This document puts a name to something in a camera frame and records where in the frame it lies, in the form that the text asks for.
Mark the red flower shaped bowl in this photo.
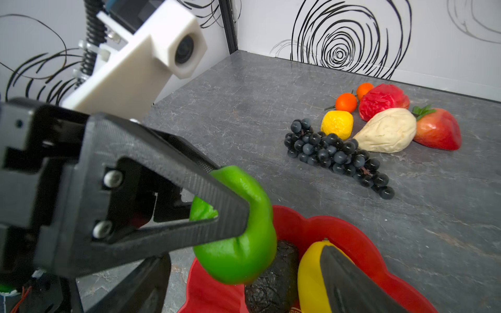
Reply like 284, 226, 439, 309
181, 206, 436, 312

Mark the small yellow lemon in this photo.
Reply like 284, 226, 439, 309
320, 110, 354, 140

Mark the black grape bunch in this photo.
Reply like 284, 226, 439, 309
284, 119, 395, 200

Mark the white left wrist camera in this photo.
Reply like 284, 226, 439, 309
61, 1, 207, 120

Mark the small orange fruit behind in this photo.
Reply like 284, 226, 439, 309
356, 83, 374, 101

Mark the dark wrinkled avocado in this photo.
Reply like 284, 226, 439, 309
245, 241, 300, 312

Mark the beige potato shaped fruit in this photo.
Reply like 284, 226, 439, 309
354, 108, 417, 153

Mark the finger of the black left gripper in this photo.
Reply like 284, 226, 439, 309
33, 113, 250, 278

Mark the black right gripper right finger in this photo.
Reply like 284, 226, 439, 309
320, 246, 407, 312

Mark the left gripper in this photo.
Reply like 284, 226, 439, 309
1, 98, 89, 290

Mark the red pink apple fruit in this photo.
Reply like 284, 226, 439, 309
359, 84, 410, 122

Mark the small orange tomato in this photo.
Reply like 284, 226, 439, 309
325, 93, 358, 113

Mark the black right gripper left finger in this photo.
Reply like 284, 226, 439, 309
88, 254, 171, 313

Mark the large yellow lemon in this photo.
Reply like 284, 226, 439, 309
297, 240, 352, 313

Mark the green lime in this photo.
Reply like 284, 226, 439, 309
193, 166, 277, 285

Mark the red strawberry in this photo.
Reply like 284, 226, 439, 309
411, 105, 463, 151

